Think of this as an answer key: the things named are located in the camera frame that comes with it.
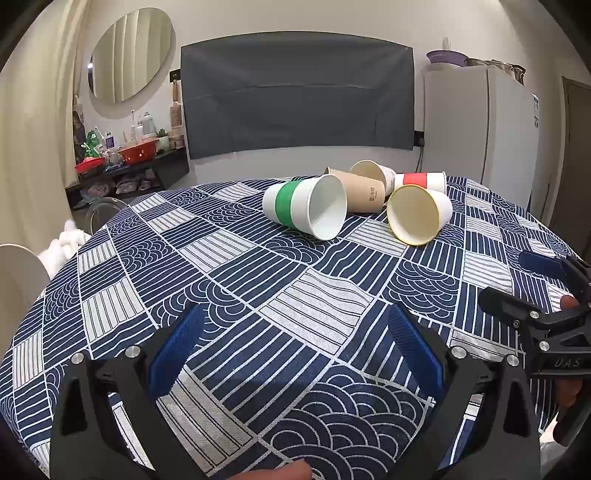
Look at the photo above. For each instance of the white fluffy cloth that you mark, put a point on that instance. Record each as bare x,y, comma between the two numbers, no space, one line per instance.
64,244

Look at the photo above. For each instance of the black wall socket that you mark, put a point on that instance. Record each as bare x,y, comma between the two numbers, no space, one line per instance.
419,137

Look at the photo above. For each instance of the round wall mirror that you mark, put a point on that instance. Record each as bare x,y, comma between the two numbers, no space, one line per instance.
131,53

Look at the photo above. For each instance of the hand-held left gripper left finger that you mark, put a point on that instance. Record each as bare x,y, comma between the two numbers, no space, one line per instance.
178,355

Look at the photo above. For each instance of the blue patterned tablecloth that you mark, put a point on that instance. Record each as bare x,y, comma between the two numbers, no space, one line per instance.
277,286

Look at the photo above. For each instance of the brown paper cup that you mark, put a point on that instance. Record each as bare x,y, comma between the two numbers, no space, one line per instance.
364,194

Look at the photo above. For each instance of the purple basin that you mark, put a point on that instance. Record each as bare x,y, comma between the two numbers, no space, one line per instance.
445,57

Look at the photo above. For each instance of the hanging hairbrush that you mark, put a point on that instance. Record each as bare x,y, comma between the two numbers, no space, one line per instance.
176,113

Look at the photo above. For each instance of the green packet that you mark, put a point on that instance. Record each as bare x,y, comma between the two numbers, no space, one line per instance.
92,144

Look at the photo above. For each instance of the small red bowl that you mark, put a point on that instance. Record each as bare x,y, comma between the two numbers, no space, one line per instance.
90,165

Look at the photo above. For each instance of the white bottle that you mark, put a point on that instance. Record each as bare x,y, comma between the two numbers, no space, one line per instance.
147,123

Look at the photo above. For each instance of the grey covered television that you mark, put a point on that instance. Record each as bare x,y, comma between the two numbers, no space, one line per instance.
295,97

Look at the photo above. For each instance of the black wall shelf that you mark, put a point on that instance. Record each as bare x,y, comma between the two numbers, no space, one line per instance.
171,167

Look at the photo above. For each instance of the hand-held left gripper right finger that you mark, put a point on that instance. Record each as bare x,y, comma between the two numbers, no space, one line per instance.
415,355

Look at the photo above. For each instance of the small green potted plant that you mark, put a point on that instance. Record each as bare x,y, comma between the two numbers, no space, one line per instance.
163,137

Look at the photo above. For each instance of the green striped white paper cup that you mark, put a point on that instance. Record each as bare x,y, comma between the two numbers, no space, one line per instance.
286,203

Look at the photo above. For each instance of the person's left hand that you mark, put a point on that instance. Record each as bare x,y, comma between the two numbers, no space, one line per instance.
286,471

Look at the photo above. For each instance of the white chair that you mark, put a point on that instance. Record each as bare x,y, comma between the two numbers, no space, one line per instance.
21,286

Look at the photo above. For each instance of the beige curtain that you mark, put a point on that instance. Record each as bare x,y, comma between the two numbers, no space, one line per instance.
41,129

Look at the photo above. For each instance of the plain white paper cup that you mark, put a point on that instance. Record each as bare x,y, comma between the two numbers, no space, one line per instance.
369,170

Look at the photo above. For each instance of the red colander bowl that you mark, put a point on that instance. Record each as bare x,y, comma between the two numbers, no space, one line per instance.
137,153

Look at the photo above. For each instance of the red striped white paper cup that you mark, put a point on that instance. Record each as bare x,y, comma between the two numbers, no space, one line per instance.
415,179

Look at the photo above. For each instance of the dark door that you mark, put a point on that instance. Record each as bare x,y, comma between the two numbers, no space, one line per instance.
572,161

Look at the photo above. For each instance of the white refrigerator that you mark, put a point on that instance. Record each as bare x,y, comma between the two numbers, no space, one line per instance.
475,124

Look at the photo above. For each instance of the person's right hand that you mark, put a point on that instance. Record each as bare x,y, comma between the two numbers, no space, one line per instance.
568,392

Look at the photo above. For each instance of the transparent chair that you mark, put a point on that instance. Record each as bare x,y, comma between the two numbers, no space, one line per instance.
104,210

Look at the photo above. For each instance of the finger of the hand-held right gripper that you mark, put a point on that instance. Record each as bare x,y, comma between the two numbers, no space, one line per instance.
505,304
538,264

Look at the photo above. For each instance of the white cup with yellow inside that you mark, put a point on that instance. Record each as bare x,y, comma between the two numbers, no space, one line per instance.
411,214

